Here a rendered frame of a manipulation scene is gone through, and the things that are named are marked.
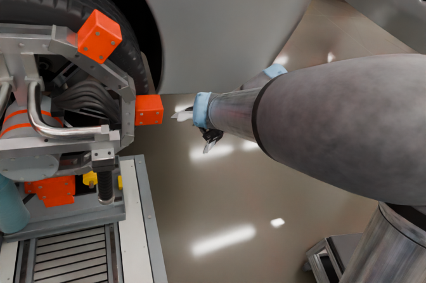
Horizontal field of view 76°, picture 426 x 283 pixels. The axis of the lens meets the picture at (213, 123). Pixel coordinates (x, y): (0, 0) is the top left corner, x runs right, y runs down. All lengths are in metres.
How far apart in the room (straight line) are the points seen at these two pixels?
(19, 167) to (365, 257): 0.73
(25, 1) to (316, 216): 1.82
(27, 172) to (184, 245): 0.99
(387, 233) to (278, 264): 1.43
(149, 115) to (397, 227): 0.73
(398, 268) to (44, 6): 0.79
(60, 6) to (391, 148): 0.73
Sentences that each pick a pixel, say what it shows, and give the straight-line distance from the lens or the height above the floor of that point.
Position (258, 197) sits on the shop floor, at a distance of 1.87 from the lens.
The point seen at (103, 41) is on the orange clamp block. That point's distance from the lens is 0.73.
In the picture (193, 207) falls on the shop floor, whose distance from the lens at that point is 1.71.
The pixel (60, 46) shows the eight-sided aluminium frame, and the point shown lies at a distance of 0.74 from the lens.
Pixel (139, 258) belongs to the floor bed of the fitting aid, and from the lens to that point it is 1.49.
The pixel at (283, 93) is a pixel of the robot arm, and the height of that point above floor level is 1.37.
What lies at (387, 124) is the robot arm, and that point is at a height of 1.40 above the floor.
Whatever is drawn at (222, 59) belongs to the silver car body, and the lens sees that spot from 1.12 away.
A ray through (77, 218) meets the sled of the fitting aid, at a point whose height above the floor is 0.15.
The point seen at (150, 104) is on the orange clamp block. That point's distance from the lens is 0.90.
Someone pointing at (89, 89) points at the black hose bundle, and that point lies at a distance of 0.70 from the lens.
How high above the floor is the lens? 1.49
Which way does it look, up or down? 44 degrees down
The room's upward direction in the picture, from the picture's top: 18 degrees clockwise
